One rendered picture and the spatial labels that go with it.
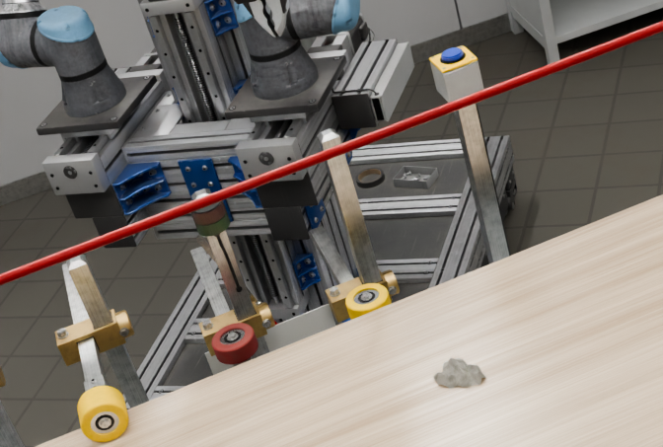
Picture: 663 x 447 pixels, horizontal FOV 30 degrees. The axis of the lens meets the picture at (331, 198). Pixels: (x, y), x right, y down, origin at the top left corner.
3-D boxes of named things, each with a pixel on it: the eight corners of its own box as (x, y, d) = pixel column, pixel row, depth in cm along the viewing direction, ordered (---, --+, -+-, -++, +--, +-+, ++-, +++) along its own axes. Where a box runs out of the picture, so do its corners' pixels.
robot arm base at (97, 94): (83, 88, 303) (68, 52, 298) (136, 82, 297) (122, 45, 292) (54, 119, 291) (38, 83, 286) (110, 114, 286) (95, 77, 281)
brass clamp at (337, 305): (330, 308, 244) (323, 288, 242) (393, 283, 246) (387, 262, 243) (338, 325, 239) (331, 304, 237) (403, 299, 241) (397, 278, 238)
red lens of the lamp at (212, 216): (190, 213, 221) (186, 203, 219) (222, 201, 221) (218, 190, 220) (196, 229, 215) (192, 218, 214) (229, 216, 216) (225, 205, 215)
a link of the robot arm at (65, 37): (88, 76, 282) (66, 23, 275) (41, 78, 289) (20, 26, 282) (114, 51, 291) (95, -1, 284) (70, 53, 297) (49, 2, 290)
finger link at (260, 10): (284, 25, 235) (271, -20, 230) (274, 38, 230) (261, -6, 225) (269, 26, 236) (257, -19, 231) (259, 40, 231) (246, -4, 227)
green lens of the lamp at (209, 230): (194, 224, 222) (190, 214, 221) (226, 212, 223) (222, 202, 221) (201, 240, 217) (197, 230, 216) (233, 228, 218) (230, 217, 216)
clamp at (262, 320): (206, 342, 239) (197, 323, 236) (270, 317, 241) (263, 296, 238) (211, 358, 234) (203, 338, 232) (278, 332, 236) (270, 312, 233)
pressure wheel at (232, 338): (224, 377, 232) (206, 331, 226) (264, 361, 233) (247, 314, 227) (234, 402, 225) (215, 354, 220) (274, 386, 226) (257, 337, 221)
